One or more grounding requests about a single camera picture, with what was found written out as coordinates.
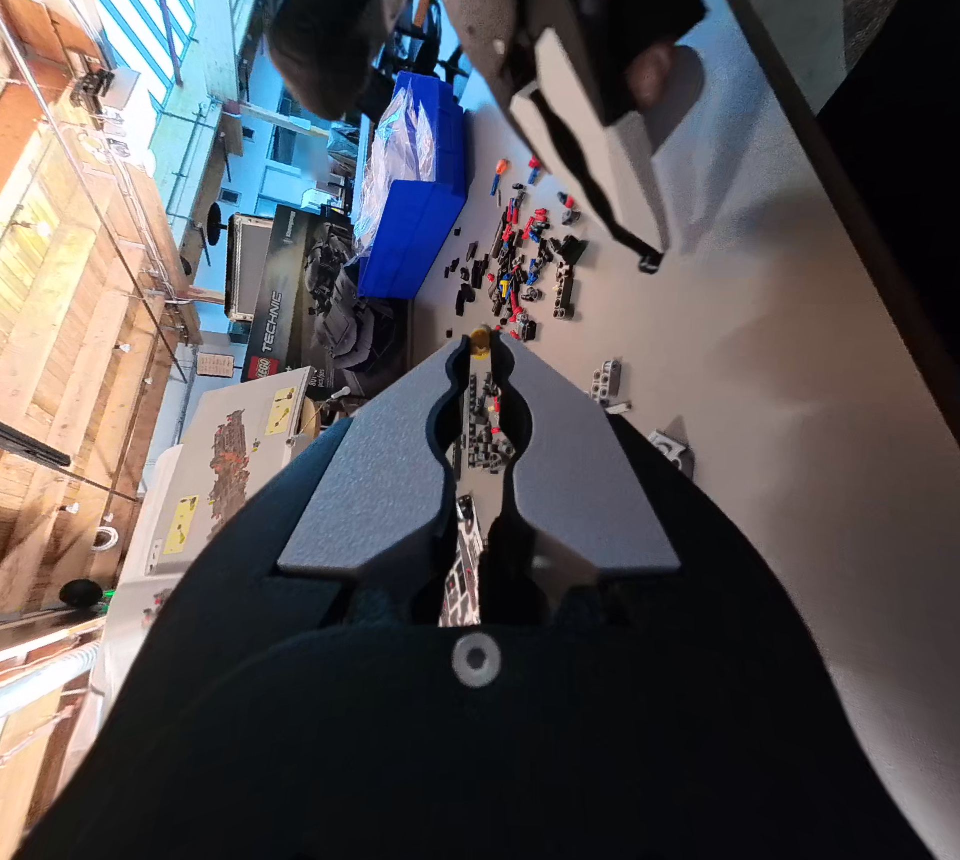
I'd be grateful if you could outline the grey framed monitor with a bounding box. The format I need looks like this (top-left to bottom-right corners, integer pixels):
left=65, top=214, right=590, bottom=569
left=222, top=212, right=276, bottom=320

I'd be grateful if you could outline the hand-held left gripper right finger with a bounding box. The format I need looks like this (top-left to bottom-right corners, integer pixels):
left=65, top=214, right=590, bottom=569
left=491, top=333, right=682, bottom=624

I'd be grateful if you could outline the silver ventilation duct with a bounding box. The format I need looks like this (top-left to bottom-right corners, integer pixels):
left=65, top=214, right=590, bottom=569
left=0, top=637, right=100, bottom=720

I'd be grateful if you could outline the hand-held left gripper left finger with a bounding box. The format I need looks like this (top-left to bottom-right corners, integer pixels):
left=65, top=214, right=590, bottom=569
left=276, top=337, right=475, bottom=624

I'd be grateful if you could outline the pile of lego pieces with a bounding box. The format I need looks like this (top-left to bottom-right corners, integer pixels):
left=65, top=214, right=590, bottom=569
left=442, top=155, right=595, bottom=480

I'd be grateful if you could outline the light grey lego bracket assembly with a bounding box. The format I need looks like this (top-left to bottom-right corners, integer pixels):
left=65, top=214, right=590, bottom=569
left=648, top=428, right=696, bottom=472

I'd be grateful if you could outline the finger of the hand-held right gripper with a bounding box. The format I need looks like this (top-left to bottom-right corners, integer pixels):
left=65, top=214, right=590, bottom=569
left=508, top=86, right=648, bottom=259
left=532, top=27, right=670, bottom=255

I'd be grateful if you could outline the blue plastic bin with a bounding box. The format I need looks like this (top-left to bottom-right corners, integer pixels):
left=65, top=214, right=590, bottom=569
left=355, top=70, right=471, bottom=300

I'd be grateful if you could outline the cluster of black lego panels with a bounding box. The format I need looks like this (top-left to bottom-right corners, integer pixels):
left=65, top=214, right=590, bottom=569
left=446, top=226, right=489, bottom=318

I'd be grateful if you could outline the black cardboard set box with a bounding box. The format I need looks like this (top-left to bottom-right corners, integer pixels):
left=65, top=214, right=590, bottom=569
left=239, top=203, right=411, bottom=401

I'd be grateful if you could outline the light grey lego beam assembly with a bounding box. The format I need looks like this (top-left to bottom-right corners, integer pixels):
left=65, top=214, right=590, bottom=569
left=588, top=356, right=624, bottom=404

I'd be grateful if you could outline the sticker sheet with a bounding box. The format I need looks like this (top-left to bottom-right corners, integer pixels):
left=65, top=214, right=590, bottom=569
left=438, top=495, right=486, bottom=627

